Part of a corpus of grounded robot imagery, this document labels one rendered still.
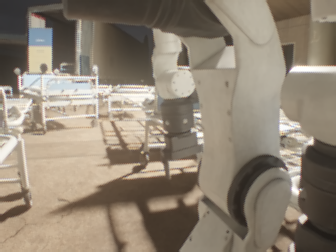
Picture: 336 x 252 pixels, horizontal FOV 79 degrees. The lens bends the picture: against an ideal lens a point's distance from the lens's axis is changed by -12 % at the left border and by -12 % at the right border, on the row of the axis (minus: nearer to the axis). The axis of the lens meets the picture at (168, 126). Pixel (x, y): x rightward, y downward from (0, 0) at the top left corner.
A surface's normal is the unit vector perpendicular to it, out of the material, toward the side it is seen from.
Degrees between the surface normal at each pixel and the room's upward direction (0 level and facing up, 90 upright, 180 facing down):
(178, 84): 90
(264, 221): 90
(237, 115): 90
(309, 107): 101
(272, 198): 90
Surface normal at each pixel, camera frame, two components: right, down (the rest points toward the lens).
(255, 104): 0.37, 0.20
